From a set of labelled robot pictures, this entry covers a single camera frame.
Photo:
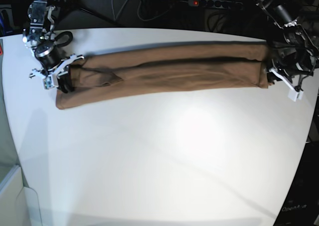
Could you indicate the black power strip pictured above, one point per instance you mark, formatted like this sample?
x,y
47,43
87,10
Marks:
x,y
216,4

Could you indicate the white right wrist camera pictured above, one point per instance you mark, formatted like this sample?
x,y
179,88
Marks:
x,y
50,82

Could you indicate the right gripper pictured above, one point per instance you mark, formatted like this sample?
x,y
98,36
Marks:
x,y
61,71

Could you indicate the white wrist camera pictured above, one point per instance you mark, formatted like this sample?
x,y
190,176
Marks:
x,y
295,95
50,82

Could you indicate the brown T-shirt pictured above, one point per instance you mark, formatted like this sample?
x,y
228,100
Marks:
x,y
166,69

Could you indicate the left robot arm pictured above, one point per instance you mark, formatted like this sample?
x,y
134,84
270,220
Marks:
x,y
295,53

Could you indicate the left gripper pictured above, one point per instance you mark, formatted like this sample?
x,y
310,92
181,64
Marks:
x,y
293,75

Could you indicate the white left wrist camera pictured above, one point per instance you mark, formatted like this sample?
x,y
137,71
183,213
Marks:
x,y
295,95

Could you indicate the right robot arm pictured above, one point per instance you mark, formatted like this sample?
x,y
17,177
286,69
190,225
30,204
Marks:
x,y
46,47

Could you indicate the white cabinet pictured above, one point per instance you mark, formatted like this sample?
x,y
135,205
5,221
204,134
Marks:
x,y
19,205

